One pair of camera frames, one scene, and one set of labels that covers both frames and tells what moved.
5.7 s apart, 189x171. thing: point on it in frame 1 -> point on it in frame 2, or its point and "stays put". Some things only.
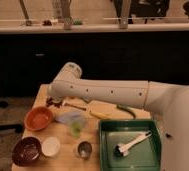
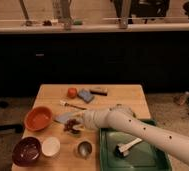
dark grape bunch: (55, 101) -> (69, 126)
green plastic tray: (144, 155) stays put
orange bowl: (38, 118) stays put
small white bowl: (51, 146) stays put
